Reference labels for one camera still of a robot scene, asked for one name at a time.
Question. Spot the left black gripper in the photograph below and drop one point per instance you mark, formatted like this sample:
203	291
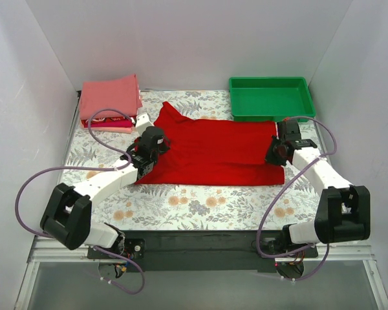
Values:
161	146

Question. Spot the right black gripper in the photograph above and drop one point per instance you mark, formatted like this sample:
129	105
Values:
271	153

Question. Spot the red t shirt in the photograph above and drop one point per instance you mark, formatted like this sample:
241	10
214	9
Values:
214	152

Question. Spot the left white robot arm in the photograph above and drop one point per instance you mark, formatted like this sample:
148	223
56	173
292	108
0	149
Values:
67	217

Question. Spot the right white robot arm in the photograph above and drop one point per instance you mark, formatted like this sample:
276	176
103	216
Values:
344	210

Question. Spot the red patterned folded shirt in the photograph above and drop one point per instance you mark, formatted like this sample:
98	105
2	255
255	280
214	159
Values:
113	122

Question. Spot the floral table mat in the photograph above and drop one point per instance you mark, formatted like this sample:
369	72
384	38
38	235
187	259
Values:
146	207

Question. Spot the green plastic tray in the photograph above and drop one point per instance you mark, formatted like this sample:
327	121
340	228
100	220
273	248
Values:
269	98

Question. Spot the pink folded shirt on top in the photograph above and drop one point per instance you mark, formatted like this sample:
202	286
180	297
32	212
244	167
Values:
121	94

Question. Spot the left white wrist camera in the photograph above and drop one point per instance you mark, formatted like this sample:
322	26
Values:
142	122

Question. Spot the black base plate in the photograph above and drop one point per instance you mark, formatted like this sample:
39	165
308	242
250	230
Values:
194	250

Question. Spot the aluminium frame rail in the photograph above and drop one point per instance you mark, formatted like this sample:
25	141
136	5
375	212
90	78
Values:
344	276

